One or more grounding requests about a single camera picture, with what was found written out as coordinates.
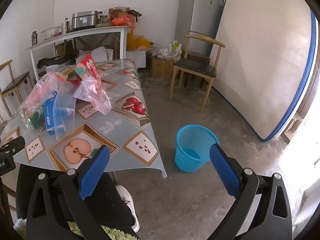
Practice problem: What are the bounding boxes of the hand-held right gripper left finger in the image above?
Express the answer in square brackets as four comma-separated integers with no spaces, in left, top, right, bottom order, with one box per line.
[26,145,140,240]

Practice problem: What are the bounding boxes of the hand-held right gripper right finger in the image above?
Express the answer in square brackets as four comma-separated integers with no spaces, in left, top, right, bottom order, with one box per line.
[209,143,293,240]

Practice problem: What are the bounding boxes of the green packet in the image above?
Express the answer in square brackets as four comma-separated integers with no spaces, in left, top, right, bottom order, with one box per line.
[29,110,45,128]

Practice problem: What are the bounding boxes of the blue plastic mesh basket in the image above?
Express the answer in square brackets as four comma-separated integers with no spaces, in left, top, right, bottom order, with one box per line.
[175,124,220,173]

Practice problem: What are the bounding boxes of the blue and white carton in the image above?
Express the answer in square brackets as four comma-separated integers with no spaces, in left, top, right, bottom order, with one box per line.
[44,90,63,136]

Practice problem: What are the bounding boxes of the clear wrapper with pink print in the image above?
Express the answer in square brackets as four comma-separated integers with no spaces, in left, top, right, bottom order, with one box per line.
[19,72,60,130]

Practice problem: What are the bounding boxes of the clear zip bag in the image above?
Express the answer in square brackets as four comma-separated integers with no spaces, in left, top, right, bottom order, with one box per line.
[54,87,77,141]

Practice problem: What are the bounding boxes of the clear pink plastic bag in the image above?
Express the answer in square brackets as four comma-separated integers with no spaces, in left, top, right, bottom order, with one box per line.
[72,76,113,115]

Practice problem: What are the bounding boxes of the brown paper bag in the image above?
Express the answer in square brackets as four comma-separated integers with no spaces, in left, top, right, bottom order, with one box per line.
[56,66,78,81]

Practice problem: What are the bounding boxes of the red cartoon print carton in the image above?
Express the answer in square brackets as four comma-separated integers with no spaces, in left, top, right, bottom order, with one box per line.
[75,54,102,85]

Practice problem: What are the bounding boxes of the person's white shoe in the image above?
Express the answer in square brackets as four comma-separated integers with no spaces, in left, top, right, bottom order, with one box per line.
[116,185,140,233]

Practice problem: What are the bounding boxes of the green fuzzy jacket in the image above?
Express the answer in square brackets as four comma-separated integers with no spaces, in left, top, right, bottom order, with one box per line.
[12,217,139,240]

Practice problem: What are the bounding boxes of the fruit print tablecloth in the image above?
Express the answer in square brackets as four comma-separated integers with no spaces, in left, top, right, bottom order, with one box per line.
[0,59,167,179]

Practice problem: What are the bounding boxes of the black clothes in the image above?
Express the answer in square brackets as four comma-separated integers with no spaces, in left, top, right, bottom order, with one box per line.
[37,55,77,68]

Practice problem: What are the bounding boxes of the white mattress with blue edge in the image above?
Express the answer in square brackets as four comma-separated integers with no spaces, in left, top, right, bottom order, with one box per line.
[212,0,318,143]

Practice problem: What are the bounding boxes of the white woven sack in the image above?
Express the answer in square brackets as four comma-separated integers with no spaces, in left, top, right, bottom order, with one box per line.
[89,46,114,62]

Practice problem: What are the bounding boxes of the cardboard box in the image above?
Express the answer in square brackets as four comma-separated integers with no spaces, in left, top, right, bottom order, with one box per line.
[150,56,174,79]

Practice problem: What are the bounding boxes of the white foam box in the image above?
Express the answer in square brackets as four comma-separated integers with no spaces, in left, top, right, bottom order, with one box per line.
[125,50,147,68]

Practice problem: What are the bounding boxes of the clear glass bowl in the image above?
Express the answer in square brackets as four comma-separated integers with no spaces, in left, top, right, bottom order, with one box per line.
[41,26,63,40]

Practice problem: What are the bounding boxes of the white plastic shopping bag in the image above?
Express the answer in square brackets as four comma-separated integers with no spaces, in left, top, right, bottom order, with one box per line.
[156,41,183,60]

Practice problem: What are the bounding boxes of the yellow plastic bag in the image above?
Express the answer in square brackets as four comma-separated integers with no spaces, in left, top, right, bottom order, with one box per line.
[126,27,155,52]

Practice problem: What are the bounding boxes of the white side table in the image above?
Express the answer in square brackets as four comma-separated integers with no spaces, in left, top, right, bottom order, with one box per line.
[25,26,129,80]

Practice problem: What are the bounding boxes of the steel flask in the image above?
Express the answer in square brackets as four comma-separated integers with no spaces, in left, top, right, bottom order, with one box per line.
[61,17,72,34]

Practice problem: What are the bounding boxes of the silver kitchen appliance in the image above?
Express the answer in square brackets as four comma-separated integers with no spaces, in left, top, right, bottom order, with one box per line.
[71,10,99,30]

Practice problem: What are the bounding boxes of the orange red plastic bag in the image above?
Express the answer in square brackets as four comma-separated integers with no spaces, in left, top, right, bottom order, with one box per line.
[110,14,135,27]

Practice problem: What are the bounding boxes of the silver refrigerator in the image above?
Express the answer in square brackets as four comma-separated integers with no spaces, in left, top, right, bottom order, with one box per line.
[174,0,225,58]

